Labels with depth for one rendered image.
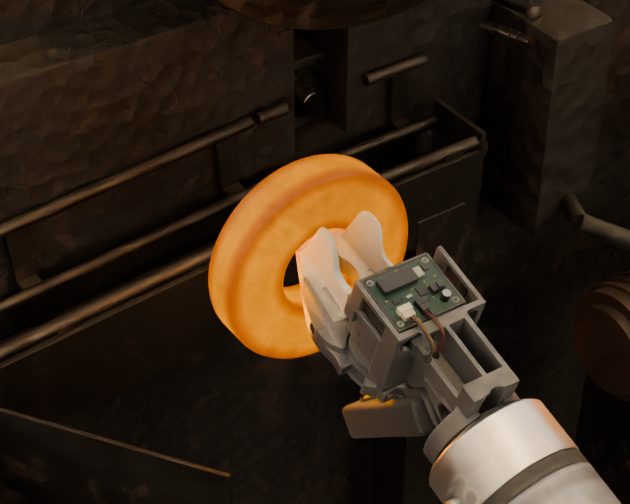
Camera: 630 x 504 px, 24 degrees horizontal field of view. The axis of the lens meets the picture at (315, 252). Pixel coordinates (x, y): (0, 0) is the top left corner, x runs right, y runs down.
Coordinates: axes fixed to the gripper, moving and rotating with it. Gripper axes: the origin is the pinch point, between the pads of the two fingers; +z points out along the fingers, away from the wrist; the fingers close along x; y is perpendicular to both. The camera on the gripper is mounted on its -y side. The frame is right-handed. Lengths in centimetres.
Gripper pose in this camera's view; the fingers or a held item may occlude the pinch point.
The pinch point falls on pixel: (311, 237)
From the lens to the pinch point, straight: 104.8
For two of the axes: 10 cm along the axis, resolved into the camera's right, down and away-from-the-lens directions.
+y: 1.6, -6.1, -7.7
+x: -8.3, 3.4, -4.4
